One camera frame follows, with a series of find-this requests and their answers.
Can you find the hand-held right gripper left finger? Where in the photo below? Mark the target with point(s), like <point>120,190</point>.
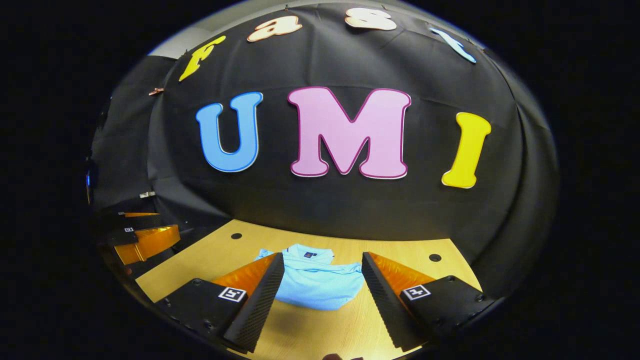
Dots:
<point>260,305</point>

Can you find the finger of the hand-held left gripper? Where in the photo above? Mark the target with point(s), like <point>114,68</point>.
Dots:
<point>150,242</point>
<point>140,221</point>

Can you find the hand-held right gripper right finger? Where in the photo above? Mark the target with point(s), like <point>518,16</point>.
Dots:
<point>387,305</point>

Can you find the light blue T-shirt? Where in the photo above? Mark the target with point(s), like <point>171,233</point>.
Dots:
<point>315,287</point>

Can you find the small white clip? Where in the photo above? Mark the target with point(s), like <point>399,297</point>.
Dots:
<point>147,194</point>

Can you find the black backdrop cloth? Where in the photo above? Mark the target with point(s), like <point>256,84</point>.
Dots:
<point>350,205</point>

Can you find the small red clip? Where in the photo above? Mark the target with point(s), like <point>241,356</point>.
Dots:
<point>156,91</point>

